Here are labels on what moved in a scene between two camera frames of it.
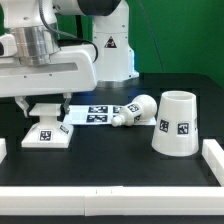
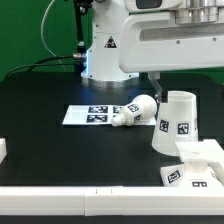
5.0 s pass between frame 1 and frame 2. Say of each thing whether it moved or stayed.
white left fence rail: stayed
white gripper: moved
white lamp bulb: stayed
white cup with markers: stayed
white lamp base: moved
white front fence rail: stayed
